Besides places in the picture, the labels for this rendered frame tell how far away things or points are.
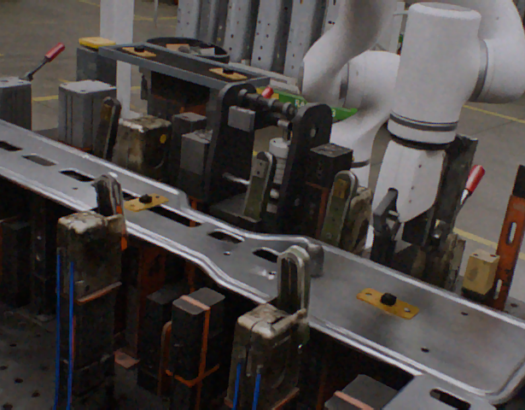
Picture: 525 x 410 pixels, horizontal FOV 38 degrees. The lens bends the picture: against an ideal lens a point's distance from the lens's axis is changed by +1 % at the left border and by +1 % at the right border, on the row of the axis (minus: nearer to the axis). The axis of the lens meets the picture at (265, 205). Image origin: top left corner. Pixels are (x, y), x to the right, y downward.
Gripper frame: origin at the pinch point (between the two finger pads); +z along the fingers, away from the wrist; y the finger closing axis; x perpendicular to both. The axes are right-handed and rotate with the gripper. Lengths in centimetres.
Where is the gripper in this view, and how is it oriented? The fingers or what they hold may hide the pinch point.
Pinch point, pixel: (398, 247)
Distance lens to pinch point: 102.6
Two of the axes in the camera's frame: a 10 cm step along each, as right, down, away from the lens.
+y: -5.9, 2.5, -7.7
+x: 8.0, 3.1, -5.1
